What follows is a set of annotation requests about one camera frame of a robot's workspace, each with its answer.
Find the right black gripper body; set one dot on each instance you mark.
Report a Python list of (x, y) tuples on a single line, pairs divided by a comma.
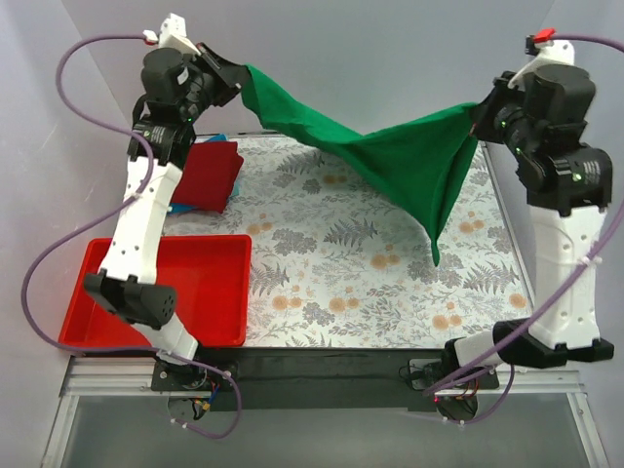
[(490, 119)]

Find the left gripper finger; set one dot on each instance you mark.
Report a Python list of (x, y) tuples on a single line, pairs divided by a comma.
[(226, 72), (223, 95)]

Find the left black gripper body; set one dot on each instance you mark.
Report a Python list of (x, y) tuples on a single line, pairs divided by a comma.
[(217, 68)]

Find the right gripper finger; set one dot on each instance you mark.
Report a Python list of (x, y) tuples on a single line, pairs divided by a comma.
[(481, 128), (500, 95)]

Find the green t shirt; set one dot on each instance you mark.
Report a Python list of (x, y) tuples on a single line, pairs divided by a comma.
[(420, 165)]

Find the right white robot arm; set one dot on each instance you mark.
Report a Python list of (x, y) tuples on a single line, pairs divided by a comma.
[(568, 194)]

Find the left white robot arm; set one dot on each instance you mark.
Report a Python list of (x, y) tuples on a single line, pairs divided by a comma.
[(126, 282)]

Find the folded dark red t shirt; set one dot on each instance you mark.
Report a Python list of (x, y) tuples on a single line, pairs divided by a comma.
[(209, 180)]

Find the folded blue t shirt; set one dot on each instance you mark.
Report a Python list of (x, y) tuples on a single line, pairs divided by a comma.
[(219, 138)]

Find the red plastic tray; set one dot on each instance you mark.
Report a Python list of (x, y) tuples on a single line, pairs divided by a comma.
[(211, 276)]

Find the floral table cloth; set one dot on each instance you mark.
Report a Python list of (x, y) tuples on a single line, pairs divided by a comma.
[(334, 263)]

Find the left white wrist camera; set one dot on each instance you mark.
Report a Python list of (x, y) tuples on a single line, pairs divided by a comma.
[(172, 34)]

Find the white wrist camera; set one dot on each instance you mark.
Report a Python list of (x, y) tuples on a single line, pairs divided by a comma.
[(172, 34), (544, 49)]

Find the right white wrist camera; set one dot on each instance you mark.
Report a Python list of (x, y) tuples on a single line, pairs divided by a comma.
[(544, 49)]

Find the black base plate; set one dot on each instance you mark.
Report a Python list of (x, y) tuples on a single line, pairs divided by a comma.
[(309, 378)]

